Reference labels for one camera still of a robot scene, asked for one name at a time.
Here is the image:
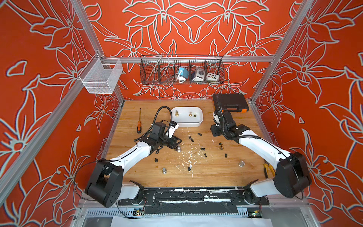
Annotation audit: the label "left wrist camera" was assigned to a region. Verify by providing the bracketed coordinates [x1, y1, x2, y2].
[168, 121, 179, 138]

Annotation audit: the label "white plastic storage box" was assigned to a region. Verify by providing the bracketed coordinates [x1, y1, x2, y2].
[172, 107, 204, 127]

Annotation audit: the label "orange handled screwdriver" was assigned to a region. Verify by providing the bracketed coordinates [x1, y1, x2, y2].
[137, 109, 142, 134]

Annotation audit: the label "yellow handled pliers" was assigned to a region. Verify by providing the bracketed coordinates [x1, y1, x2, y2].
[263, 161, 276, 179]

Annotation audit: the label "blue box in basket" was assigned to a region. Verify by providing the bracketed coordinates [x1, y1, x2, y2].
[175, 67, 189, 83]

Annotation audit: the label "white device in basket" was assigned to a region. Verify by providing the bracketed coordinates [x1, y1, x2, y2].
[191, 68, 206, 82]

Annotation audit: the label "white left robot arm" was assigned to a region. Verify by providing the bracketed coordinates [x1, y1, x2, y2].
[85, 115, 182, 208]

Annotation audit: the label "black tool case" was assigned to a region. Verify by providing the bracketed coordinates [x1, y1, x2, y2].
[212, 94, 250, 113]

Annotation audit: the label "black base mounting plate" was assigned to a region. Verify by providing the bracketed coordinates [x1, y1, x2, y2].
[116, 187, 269, 217]

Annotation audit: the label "white dotted box in basket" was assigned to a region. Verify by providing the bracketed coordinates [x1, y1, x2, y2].
[207, 73, 219, 83]

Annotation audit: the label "clear plastic wall bin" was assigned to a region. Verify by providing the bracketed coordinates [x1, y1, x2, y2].
[79, 59, 123, 94]

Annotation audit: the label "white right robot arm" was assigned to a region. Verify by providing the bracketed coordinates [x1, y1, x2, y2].
[210, 96, 312, 205]

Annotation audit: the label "black wire wall basket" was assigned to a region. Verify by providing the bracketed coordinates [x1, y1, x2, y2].
[140, 54, 225, 85]

